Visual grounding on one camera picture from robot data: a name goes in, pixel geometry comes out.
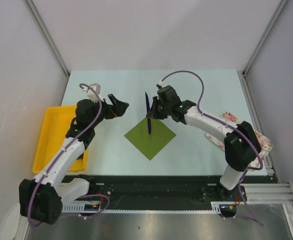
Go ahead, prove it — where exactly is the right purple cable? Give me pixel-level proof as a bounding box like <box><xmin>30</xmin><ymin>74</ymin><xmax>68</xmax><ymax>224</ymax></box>
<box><xmin>157</xmin><ymin>70</ymin><xmax>265</xmax><ymax>227</ymax></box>

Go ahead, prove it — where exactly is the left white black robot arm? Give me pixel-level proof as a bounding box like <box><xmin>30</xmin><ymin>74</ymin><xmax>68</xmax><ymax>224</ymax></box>
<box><xmin>19</xmin><ymin>94</ymin><xmax>130</xmax><ymax>225</ymax></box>

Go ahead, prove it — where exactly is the iridescent blue knife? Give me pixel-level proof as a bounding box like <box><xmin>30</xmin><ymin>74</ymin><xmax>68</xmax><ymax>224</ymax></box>
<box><xmin>144</xmin><ymin>91</ymin><xmax>153</xmax><ymax>135</ymax></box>

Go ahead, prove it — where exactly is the green paper napkin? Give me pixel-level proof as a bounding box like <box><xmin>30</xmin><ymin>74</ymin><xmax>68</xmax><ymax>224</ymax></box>
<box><xmin>124</xmin><ymin>117</ymin><xmax>176</xmax><ymax>160</ymax></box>

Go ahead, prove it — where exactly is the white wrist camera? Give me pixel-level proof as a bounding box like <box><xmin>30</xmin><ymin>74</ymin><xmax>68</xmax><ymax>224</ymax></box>
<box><xmin>156</xmin><ymin>79</ymin><xmax>166</xmax><ymax>89</ymax></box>
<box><xmin>86</xmin><ymin>83</ymin><xmax>104</xmax><ymax>103</ymax></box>

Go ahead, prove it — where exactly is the aluminium frame rail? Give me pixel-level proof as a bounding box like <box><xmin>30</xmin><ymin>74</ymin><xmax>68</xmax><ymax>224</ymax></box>
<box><xmin>21</xmin><ymin>182</ymin><xmax>293</xmax><ymax>240</ymax></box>

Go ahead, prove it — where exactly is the yellow plastic tray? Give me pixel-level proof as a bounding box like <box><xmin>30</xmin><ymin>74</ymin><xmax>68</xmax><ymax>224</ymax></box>
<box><xmin>32</xmin><ymin>105</ymin><xmax>76</xmax><ymax>174</ymax></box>

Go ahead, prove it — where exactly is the left aluminium corner post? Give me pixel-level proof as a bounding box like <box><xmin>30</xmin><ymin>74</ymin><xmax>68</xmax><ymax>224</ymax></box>
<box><xmin>23</xmin><ymin>0</ymin><xmax>71</xmax><ymax>77</ymax></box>

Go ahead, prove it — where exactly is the aluminium corner post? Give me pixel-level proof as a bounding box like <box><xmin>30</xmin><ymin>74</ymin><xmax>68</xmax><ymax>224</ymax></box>
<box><xmin>242</xmin><ymin>0</ymin><xmax>290</xmax><ymax>76</ymax></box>
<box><xmin>23</xmin><ymin>0</ymin><xmax>71</xmax><ymax>77</ymax></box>

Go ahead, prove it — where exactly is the white slotted cable duct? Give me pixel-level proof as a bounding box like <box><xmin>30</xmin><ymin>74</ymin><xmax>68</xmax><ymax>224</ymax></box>
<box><xmin>61</xmin><ymin>201</ymin><xmax>237</xmax><ymax>215</ymax></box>

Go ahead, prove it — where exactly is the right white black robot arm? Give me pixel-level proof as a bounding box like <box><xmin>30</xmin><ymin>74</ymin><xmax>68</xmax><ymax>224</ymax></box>
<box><xmin>146</xmin><ymin>84</ymin><xmax>262</xmax><ymax>201</ymax></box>

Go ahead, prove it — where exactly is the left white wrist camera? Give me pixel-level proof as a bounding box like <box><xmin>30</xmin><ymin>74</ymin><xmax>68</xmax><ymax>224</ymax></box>
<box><xmin>86</xmin><ymin>83</ymin><xmax>104</xmax><ymax>103</ymax></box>

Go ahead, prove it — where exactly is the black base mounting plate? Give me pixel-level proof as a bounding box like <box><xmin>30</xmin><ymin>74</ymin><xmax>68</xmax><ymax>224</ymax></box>
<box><xmin>61</xmin><ymin>174</ymin><xmax>247</xmax><ymax>211</ymax></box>

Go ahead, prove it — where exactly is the purple cable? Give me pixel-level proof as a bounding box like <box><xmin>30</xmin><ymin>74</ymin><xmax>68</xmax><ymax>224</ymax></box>
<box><xmin>157</xmin><ymin>70</ymin><xmax>265</xmax><ymax>227</ymax></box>
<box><xmin>26</xmin><ymin>83</ymin><xmax>111</xmax><ymax>228</ymax></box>

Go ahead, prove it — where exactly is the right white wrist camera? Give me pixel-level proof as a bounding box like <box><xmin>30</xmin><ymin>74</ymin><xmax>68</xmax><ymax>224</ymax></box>
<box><xmin>156</xmin><ymin>79</ymin><xmax>166</xmax><ymax>89</ymax></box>

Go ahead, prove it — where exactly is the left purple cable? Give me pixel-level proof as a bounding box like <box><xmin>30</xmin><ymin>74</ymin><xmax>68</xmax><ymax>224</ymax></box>
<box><xmin>26</xmin><ymin>83</ymin><xmax>111</xmax><ymax>228</ymax></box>

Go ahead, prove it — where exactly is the floral patterned tray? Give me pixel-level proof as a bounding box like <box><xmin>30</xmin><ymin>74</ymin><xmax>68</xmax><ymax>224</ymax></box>
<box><xmin>205</xmin><ymin>111</ymin><xmax>274</xmax><ymax>171</ymax></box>

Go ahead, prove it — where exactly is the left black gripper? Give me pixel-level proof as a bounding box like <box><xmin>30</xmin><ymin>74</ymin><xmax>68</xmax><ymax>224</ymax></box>
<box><xmin>89</xmin><ymin>94</ymin><xmax>129</xmax><ymax>128</ymax></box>

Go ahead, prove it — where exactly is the right aluminium corner post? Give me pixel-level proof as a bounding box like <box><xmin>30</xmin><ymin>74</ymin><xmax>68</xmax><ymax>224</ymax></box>
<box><xmin>242</xmin><ymin>0</ymin><xmax>290</xmax><ymax>76</ymax></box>

